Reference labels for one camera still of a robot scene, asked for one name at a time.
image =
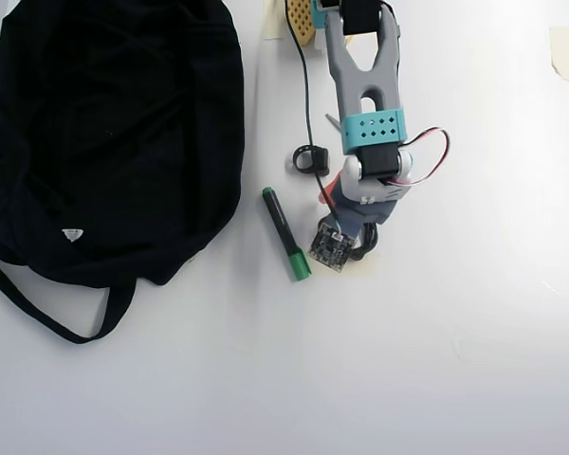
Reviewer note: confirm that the black fabric bag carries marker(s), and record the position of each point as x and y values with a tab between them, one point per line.
123	142

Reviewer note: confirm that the beige masking tape rectangle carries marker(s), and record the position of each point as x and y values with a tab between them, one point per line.
367	266

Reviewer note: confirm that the white grey teal robot arm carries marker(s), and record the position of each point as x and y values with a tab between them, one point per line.
370	80

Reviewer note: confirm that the navy gripper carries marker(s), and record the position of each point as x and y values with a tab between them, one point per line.
371	215

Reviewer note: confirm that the camera circuit board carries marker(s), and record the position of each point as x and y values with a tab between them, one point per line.
334	249

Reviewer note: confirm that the yellow perforated block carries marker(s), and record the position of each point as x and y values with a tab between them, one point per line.
299	21

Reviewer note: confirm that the black marker with green cap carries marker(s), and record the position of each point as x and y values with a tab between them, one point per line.
281	225

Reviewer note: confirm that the torn beige masking tape strip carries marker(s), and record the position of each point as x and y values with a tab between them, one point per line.
563	52

